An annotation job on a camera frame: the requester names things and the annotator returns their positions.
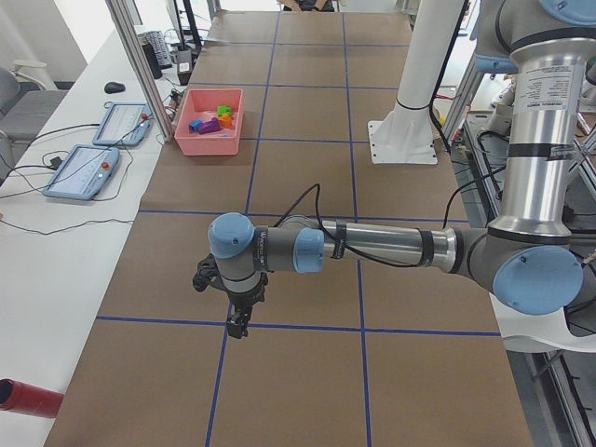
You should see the grey office chair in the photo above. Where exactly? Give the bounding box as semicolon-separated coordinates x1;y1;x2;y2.
1;60;67;181

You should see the small blue toy block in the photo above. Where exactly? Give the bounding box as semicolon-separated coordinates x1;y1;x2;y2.
189;119;203;132

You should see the orange toy block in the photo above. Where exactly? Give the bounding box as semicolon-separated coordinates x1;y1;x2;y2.
219;114;233;129

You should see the black camera cable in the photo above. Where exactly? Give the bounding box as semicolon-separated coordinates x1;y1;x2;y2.
274;183;504;268

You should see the red cylinder bottle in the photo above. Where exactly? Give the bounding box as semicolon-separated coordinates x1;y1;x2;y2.
1;378;64;418

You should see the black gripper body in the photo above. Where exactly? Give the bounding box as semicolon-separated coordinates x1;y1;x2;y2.
227;284;265;309

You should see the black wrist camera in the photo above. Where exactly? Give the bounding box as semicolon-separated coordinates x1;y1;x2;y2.
192;253;223;292

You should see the pink plastic box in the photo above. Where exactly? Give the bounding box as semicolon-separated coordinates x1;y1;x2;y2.
174;88;243;156

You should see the aluminium frame post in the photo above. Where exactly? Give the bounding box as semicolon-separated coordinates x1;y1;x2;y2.
105;0;174;142

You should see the blue teach pendant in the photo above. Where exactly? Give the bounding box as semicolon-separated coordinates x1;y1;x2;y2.
42;144;120;200
92;102;153;147

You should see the lower blue teach pendant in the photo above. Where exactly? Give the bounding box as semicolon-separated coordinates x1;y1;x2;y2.
42;144;120;200

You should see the black computer mouse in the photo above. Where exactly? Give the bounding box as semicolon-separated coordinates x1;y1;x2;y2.
103;81;126;94

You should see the purple toy block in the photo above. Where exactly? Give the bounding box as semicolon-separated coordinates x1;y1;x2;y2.
198;117;222;135

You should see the green toy block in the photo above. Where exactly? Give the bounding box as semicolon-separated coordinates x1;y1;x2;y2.
217;105;233;117

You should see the upper blue teach pendant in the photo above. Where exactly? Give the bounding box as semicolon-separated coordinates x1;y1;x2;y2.
92;102;153;147

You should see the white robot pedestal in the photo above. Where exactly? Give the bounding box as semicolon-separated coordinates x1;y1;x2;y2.
368;0;466;165

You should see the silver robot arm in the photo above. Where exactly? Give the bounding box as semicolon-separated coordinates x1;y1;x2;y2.
193;1;595;338

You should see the black keyboard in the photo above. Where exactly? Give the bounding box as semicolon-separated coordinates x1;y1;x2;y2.
140;31;172;69

